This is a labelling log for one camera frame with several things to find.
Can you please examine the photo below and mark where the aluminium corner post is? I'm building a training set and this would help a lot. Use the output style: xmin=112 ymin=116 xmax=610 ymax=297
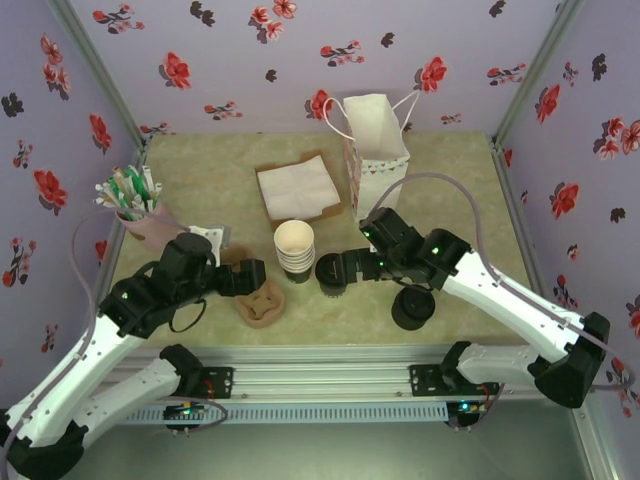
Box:
xmin=49 ymin=0 xmax=149 ymax=149
xmin=492 ymin=0 xmax=586 ymax=146

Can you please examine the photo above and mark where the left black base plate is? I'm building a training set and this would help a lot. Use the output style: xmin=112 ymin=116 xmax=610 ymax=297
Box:
xmin=142 ymin=366 xmax=236 ymax=401

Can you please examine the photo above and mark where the white paper napkin stack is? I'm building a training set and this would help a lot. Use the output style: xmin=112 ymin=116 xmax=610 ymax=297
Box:
xmin=257 ymin=155 xmax=340 ymax=220

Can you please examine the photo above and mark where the right aluminium corner post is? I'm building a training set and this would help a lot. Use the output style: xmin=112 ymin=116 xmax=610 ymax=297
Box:
xmin=492 ymin=0 xmax=586 ymax=146

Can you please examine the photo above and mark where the white slotted cable duct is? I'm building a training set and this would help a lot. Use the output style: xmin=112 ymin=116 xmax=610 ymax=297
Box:
xmin=114 ymin=403 xmax=449 ymax=426

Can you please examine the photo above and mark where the left control board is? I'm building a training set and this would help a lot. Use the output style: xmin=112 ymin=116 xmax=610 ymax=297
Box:
xmin=163 ymin=402 xmax=209 ymax=432

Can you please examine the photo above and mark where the aluminium lower frame bar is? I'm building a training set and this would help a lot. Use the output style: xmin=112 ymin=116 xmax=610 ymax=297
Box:
xmin=569 ymin=404 xmax=624 ymax=480

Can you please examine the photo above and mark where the white patterned paper gift bag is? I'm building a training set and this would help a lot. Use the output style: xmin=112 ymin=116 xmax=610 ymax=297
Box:
xmin=322 ymin=91 xmax=421 ymax=224

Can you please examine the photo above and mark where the brown pulp cup carrier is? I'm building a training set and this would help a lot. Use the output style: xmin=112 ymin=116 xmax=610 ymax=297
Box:
xmin=219 ymin=243 xmax=287 ymax=330

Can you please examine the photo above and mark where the right control board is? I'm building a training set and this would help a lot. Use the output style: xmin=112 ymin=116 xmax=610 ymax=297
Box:
xmin=447 ymin=398 xmax=494 ymax=429

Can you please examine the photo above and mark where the stack of dark paper cups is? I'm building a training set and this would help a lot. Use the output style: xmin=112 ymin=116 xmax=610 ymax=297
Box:
xmin=273 ymin=219 xmax=316 ymax=285

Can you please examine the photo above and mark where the left aluminium corner post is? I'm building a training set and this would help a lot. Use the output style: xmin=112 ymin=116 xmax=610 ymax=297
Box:
xmin=49 ymin=0 xmax=149 ymax=149

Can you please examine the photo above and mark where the black lid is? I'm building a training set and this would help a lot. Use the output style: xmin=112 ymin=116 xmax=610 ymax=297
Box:
xmin=390 ymin=285 xmax=436 ymax=331
xmin=314 ymin=252 xmax=354 ymax=300

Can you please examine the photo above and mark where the brown cardboard tray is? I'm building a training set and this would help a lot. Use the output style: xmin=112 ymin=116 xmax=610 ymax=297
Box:
xmin=254 ymin=150 xmax=344 ymax=231

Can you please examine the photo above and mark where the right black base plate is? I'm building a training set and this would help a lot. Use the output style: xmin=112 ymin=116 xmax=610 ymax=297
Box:
xmin=408 ymin=364 xmax=501 ymax=399

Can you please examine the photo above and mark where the control board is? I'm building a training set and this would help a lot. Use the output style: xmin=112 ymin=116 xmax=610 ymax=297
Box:
xmin=447 ymin=398 xmax=494 ymax=429
xmin=163 ymin=402 xmax=209 ymax=432

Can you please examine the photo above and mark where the pink straw holder cup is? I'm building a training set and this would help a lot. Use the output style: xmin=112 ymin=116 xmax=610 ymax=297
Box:
xmin=115 ymin=202 xmax=190 ymax=254

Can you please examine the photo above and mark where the aluminium front frame rail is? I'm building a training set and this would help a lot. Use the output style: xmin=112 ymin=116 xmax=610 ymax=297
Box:
xmin=97 ymin=344 xmax=551 ymax=401

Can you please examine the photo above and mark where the green paper-wrapped straw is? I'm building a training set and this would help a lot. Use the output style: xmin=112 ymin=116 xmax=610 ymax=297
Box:
xmin=124 ymin=167 xmax=146 ymax=209
xmin=112 ymin=177 xmax=136 ymax=221

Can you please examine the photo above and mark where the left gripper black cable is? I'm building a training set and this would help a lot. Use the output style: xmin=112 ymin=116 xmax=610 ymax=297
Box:
xmin=167 ymin=298 xmax=207 ymax=334

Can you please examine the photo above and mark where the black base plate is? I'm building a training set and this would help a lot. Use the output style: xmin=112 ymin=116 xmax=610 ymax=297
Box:
xmin=142 ymin=366 xmax=236 ymax=401
xmin=408 ymin=364 xmax=501 ymax=399

